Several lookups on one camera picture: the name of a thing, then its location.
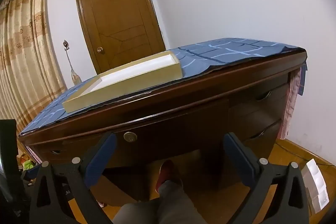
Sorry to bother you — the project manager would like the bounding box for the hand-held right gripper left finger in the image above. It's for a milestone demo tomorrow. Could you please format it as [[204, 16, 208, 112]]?
[[29, 132, 117, 224]]

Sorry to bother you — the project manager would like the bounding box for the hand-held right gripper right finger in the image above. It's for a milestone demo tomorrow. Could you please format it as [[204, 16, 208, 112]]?
[[223, 132, 310, 224]]

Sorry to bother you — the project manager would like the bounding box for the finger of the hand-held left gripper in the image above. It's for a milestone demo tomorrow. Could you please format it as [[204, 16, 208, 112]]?
[[54, 165, 92, 201], [21, 168, 42, 184]]

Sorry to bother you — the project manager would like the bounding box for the shallow beige tray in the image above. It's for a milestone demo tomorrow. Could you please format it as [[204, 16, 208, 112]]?
[[62, 50, 183, 114]]

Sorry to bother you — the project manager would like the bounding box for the dark wooden side drawer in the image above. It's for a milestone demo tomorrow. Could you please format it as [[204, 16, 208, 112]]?
[[228, 80, 290, 122], [240, 119, 285, 152]]

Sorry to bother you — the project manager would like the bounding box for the dark wooden drawer with lock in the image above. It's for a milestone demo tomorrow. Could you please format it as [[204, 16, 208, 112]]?
[[62, 99, 229, 164]]

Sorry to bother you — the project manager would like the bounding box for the green toy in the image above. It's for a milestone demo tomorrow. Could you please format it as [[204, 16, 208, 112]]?
[[21, 158, 37, 171]]

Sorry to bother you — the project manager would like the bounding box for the red slipper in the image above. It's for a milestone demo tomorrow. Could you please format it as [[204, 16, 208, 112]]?
[[156, 160, 183, 193]]

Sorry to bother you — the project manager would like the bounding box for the dark wooden desk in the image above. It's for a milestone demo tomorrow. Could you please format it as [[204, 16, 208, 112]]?
[[18, 48, 307, 201]]

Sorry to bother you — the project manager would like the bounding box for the person's grey trouser leg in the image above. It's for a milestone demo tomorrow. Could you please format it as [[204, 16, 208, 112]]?
[[113, 179, 208, 224]]

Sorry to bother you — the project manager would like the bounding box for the pink striped hanging cloth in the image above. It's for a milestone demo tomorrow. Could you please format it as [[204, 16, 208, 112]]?
[[279, 64, 308, 140]]

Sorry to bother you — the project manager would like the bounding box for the curtain tieback tassel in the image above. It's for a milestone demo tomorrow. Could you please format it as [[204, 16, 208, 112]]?
[[66, 50, 82, 84]]

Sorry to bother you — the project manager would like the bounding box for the blue plaid tablecloth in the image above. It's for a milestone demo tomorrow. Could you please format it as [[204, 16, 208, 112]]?
[[18, 38, 306, 136]]

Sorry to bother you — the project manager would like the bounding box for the beige patterned curtain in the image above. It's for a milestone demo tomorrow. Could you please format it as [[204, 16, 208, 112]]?
[[0, 0, 138, 132]]

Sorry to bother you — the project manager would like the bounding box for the brown wooden door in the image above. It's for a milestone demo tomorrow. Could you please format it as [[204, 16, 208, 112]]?
[[73, 0, 166, 75]]

